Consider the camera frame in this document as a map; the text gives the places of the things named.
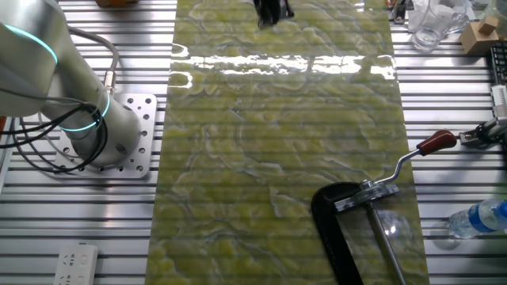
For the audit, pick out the silver depth camera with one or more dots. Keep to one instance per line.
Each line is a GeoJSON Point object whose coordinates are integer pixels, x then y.
{"type": "Point", "coordinates": [500, 101]}

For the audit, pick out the large wooden block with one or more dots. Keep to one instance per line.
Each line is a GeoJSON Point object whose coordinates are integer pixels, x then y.
{"type": "Point", "coordinates": [475, 41]}

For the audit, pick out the green marble pattern mat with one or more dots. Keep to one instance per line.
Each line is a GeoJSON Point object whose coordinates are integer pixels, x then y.
{"type": "Point", "coordinates": [237, 158]}

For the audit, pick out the black C-clamp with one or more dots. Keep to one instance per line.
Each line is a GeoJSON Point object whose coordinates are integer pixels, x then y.
{"type": "Point", "coordinates": [328, 229]}

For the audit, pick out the black metal bracket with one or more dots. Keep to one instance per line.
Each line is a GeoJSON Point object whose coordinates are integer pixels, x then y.
{"type": "Point", "coordinates": [400, 12]}

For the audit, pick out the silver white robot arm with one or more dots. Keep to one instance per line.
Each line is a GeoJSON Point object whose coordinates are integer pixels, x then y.
{"type": "Point", "coordinates": [79, 103]}

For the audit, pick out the clear glass mug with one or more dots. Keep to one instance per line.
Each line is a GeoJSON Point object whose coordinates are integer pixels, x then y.
{"type": "Point", "coordinates": [431, 27]}

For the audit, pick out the white power strip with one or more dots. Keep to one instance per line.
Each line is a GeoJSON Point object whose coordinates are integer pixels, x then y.
{"type": "Point", "coordinates": [75, 265]}

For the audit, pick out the green tinted glass jar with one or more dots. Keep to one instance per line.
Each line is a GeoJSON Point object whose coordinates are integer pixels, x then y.
{"type": "Point", "coordinates": [502, 8]}

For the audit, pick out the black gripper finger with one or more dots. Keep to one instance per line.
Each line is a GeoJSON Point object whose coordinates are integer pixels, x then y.
{"type": "Point", "coordinates": [286, 8]}
{"type": "Point", "coordinates": [266, 14]}

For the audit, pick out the small wooden block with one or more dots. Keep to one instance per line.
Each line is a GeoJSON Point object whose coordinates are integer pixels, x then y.
{"type": "Point", "coordinates": [488, 24]}

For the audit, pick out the clear water bottle blue label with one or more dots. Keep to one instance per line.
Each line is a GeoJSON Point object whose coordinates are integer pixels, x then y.
{"type": "Point", "coordinates": [475, 219]}

